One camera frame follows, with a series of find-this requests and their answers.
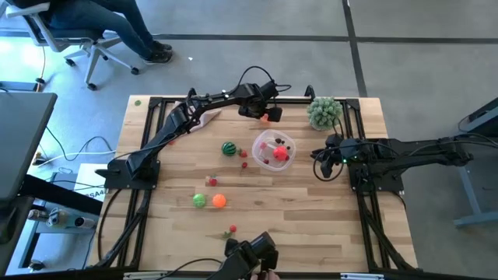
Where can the grey desk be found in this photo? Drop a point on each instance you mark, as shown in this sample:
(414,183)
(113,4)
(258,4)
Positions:
(19,136)

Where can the silver metal bracket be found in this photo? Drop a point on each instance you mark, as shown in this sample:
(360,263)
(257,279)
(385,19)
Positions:
(362,276)
(140,276)

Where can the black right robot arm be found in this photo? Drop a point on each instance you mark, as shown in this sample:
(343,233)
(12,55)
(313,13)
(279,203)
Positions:
(408,153)

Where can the black handheld device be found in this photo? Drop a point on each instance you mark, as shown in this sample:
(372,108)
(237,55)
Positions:
(249,253)

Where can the potted green succulent plant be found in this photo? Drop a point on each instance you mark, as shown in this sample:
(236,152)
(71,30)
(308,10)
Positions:
(324,113)

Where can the toy strawberry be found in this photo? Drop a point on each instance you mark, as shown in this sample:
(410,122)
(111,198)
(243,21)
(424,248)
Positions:
(212,181)

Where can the grey metal table frame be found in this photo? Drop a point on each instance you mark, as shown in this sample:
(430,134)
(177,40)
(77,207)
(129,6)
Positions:
(476,219)

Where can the orange toy fruit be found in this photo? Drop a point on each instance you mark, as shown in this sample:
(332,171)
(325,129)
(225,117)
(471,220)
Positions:
(219,201)

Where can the green toy apple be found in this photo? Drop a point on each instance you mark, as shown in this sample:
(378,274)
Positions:
(199,200)

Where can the black caster wheel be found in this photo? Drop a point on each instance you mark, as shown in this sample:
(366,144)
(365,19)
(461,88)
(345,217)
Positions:
(37,265)

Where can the black desk beam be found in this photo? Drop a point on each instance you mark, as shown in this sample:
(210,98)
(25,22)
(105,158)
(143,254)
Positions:
(58,194)

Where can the toy watermelon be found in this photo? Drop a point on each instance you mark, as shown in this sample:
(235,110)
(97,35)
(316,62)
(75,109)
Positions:
(229,148)

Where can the white paper label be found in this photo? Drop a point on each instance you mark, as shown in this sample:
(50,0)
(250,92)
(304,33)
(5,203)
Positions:
(87,183)

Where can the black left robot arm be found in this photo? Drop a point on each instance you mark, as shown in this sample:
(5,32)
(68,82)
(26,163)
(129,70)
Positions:
(163,136)

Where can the small white device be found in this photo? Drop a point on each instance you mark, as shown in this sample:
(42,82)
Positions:
(79,222)

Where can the clear plastic tupperware container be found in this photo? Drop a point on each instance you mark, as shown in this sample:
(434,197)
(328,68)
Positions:
(261,155)

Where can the person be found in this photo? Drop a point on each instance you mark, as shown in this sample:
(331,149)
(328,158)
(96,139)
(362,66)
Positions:
(101,19)

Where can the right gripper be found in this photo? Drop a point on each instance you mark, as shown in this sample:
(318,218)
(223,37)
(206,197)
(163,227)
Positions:
(342,151)

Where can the office chair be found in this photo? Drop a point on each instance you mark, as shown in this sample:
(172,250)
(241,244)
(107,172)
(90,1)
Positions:
(43,33)

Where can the large red toy tomato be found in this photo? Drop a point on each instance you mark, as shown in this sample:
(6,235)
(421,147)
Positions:
(280,153)

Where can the pink toy raspberry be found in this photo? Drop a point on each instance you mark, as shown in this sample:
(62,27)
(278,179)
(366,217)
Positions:
(263,145)

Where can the person's hand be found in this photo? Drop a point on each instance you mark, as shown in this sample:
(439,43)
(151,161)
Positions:
(268,276)

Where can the toy peach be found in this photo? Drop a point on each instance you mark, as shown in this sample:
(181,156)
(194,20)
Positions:
(264,119)

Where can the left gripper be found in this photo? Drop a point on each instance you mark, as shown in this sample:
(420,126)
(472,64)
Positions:
(254,109)

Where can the beige cloth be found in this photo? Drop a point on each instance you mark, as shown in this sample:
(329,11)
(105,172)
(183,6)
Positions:
(210,116)

